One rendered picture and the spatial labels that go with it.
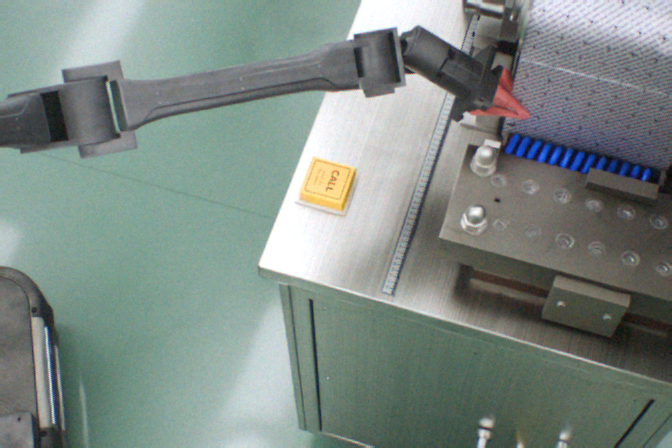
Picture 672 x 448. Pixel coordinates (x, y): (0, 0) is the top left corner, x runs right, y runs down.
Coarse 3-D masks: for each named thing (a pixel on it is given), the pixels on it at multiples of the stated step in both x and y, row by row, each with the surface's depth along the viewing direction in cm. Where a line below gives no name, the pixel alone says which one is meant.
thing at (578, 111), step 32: (512, 96) 144; (544, 96) 142; (576, 96) 140; (608, 96) 138; (640, 96) 136; (512, 128) 151; (544, 128) 149; (576, 128) 146; (608, 128) 144; (640, 128) 142; (640, 160) 148
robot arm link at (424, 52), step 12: (408, 36) 142; (420, 36) 139; (432, 36) 141; (408, 48) 140; (420, 48) 139; (432, 48) 140; (444, 48) 141; (408, 60) 140; (420, 60) 140; (432, 60) 140; (420, 72) 142; (432, 72) 141
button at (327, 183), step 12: (312, 168) 162; (324, 168) 162; (336, 168) 162; (348, 168) 162; (312, 180) 161; (324, 180) 161; (336, 180) 161; (348, 180) 161; (300, 192) 160; (312, 192) 160; (324, 192) 160; (336, 192) 160; (348, 192) 161; (324, 204) 161; (336, 204) 160
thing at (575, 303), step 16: (560, 288) 141; (576, 288) 141; (592, 288) 141; (608, 288) 141; (544, 304) 150; (560, 304) 144; (576, 304) 144; (592, 304) 143; (608, 304) 141; (624, 304) 140; (560, 320) 150; (576, 320) 148; (592, 320) 147; (608, 320) 144; (608, 336) 149
